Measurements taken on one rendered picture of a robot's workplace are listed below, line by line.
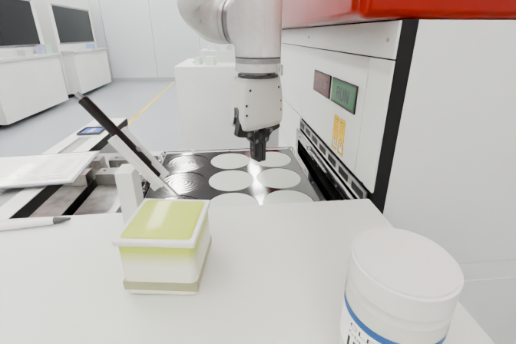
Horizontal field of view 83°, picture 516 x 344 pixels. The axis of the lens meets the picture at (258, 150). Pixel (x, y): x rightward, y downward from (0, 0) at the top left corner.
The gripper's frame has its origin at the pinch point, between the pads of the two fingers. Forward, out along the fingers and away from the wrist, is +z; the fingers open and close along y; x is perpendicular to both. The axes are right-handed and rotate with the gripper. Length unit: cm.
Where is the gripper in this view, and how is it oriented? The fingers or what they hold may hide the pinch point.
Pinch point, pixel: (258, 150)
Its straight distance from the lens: 60.3
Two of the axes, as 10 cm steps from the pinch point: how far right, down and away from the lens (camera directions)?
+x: 6.1, 2.9, -7.4
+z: 0.0, 9.3, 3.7
